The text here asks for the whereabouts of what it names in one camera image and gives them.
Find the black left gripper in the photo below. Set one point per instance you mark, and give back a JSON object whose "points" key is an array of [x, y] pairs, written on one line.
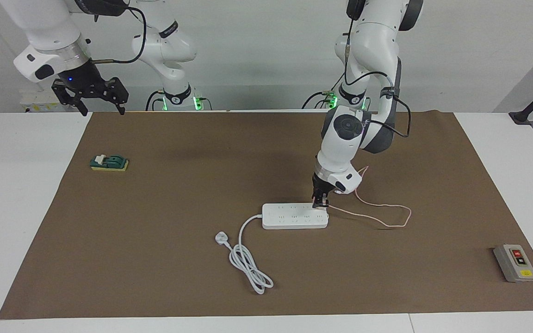
{"points": [[322, 188]]}

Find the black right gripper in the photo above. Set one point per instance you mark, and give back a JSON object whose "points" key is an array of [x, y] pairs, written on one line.
{"points": [[83, 83]]}

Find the pink charger adapter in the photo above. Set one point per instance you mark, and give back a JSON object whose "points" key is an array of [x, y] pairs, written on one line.
{"points": [[326, 208]]}

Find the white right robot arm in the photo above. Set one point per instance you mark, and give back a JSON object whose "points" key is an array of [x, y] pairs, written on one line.
{"points": [[44, 27]]}

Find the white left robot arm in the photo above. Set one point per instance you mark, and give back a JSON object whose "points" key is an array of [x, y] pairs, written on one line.
{"points": [[373, 41]]}

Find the white power strip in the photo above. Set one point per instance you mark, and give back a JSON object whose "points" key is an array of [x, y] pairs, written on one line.
{"points": [[289, 217]]}

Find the white box with yellow labels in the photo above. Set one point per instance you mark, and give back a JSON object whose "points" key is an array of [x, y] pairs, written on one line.
{"points": [[33, 107]]}

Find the brown table mat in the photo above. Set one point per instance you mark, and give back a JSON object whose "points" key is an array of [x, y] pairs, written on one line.
{"points": [[387, 268]]}

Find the green knife switch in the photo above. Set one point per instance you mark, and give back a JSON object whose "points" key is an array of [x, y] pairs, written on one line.
{"points": [[114, 163]]}

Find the grey switch box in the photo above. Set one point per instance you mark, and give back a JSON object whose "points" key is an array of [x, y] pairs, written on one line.
{"points": [[516, 263]]}

